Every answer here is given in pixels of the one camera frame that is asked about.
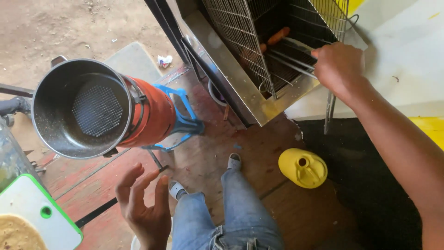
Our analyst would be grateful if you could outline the person's right hand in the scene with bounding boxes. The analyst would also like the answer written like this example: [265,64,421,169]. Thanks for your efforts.
[310,42,366,101]

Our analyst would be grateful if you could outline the person's left hand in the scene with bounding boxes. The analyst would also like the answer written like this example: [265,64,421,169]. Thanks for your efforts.
[115,162,173,250]

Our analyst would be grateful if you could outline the metal tongs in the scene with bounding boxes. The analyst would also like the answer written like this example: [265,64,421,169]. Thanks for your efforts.
[266,47,318,80]

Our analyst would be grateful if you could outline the person's left grey shoe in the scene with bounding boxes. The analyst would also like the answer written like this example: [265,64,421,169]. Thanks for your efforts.
[169,180,188,201]

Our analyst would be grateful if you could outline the person's grey shoe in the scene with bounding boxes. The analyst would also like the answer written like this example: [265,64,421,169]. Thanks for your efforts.
[227,152,243,171]
[169,180,188,201]

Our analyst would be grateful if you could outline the long fried sausage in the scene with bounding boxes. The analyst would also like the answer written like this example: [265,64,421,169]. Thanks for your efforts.
[267,27,291,47]

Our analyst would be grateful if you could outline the metal fryer stand leg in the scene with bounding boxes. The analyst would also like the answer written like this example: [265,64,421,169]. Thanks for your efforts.
[324,91,337,135]

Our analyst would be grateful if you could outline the orange gas cylinder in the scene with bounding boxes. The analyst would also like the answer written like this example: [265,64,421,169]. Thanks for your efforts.
[118,75,178,148]

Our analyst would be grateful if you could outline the blue plastic cylinder stand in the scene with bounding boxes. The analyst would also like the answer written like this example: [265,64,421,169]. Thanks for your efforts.
[142,84,205,153]

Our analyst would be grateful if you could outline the stainless steel deep fryer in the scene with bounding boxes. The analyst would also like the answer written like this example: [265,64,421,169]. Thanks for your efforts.
[180,0,369,128]

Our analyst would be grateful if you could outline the black burner pan support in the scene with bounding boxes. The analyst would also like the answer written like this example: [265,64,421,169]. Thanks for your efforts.
[103,74,150,159]

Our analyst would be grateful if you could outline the person's right grey shoe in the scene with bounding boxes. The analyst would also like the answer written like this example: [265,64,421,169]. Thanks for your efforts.
[227,152,243,171]

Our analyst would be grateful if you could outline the person's blue jeans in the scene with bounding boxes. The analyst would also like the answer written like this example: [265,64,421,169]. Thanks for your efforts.
[171,169,286,250]

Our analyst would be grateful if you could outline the dark metal frying pan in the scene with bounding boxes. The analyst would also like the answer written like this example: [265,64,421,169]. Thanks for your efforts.
[31,56,134,160]

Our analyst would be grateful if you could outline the yellow plastic jerrycan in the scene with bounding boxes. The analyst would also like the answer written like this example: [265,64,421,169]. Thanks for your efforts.
[278,148,329,189]

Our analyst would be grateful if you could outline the white plastic bucket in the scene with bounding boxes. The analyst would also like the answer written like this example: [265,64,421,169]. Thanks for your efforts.
[208,79,228,107]

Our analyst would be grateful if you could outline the white green-edged cutting board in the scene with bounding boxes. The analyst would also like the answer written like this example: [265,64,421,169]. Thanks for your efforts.
[0,173,84,250]

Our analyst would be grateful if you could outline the black floor mat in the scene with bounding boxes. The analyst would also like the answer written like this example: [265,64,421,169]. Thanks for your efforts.
[294,117,423,250]

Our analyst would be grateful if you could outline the grey concrete slab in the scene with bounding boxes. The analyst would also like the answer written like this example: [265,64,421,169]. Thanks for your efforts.
[103,41,164,84]

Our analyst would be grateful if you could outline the crumpled white paper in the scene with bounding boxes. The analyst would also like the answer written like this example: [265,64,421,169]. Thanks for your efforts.
[157,54,173,69]

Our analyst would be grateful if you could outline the round flatbread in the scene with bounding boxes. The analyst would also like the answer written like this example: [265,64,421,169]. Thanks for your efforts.
[0,214,48,250]

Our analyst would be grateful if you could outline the clear plastic container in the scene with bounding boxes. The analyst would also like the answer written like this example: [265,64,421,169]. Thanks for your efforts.
[0,117,39,192]

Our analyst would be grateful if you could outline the small wire fryer basket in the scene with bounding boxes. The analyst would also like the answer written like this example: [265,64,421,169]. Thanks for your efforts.
[308,0,360,43]

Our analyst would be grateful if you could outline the large wire fryer basket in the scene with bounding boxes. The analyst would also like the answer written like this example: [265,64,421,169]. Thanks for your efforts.
[202,0,278,100]

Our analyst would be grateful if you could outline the black metal frame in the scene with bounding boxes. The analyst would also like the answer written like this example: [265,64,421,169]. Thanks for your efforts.
[144,0,251,130]

